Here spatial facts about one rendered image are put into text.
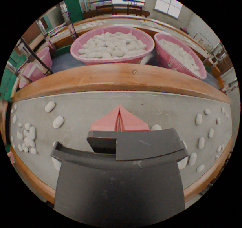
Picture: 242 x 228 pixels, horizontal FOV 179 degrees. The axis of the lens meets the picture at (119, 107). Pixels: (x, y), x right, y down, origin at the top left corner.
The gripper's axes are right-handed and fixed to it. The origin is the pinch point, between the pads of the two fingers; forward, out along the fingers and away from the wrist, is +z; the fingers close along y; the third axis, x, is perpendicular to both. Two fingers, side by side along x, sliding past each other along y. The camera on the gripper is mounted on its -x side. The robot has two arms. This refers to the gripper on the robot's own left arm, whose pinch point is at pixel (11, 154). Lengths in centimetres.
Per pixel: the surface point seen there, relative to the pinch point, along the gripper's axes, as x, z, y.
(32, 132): -3.4, 13.1, -16.6
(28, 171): 10.1, -2.1, -2.4
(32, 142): -1.2, 11.0, -15.3
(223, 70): -103, 151, -471
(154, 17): -309, 433, -230
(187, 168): 4, 7, -59
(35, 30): -67, 58, 37
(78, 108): -6.8, 19.7, -32.4
